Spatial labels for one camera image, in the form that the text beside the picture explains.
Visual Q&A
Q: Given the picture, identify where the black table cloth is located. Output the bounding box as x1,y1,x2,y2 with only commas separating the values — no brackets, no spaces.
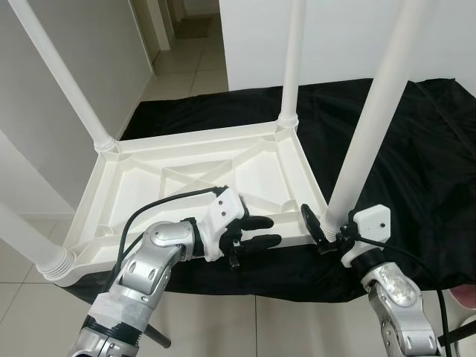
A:
67,78,476,302

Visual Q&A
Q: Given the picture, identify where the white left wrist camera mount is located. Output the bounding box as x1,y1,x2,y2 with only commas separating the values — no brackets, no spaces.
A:
195,187,248,263

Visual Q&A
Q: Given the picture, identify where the pink seat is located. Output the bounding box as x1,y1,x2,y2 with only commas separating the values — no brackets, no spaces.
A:
454,286,476,309

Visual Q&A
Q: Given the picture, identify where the beige door frame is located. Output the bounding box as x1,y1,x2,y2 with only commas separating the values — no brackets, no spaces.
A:
132,0,172,53

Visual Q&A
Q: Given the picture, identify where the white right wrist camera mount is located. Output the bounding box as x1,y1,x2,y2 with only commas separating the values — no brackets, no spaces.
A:
341,205,393,267

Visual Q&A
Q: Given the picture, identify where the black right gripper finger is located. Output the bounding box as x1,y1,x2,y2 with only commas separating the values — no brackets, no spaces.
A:
300,205,328,242

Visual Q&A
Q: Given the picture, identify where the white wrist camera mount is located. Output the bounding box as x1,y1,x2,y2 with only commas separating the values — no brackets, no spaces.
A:
195,187,248,263
341,205,393,267

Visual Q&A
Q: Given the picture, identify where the black metal bar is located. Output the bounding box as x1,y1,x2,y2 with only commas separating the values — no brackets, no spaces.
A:
439,321,476,347

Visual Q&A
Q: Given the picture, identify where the black metal stand leg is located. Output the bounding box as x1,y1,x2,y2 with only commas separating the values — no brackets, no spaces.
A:
141,324,172,349

